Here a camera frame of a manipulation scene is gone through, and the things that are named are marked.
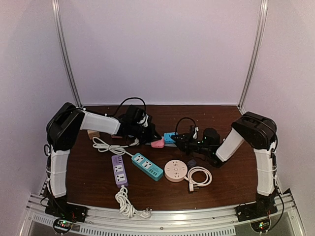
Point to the pink plug adapter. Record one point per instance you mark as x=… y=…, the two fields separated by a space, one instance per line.
x=158 y=144

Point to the aluminium front rail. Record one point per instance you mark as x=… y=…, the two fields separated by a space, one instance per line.
x=218 y=221

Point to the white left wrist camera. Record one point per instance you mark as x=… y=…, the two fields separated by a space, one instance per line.
x=146 y=119

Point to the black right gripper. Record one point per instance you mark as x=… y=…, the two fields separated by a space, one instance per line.
x=184 y=146

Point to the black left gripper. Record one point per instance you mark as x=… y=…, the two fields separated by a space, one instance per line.
x=151 y=133

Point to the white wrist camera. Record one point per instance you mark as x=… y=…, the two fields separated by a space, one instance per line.
x=146 y=119
x=193 y=130

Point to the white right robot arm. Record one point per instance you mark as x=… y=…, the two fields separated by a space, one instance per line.
x=259 y=132

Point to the teal usb power strip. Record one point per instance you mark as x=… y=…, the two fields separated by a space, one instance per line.
x=148 y=167

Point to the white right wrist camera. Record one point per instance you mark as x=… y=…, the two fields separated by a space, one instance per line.
x=193 y=130

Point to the beige cube socket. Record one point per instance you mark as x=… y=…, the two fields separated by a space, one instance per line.
x=92 y=134

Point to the blue plug adapter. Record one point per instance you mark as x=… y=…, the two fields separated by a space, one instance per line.
x=168 y=137

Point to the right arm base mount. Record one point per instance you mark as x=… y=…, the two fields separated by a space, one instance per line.
x=258 y=214

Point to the purple power strip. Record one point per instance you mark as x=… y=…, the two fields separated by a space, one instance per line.
x=119 y=171

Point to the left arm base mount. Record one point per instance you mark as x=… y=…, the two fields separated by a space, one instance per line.
x=66 y=216

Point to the round pink power socket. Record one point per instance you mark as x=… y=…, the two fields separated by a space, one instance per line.
x=175 y=170

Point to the grey usb charger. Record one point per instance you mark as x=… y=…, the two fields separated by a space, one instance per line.
x=192 y=163

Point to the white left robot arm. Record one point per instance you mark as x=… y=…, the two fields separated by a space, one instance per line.
x=63 y=129

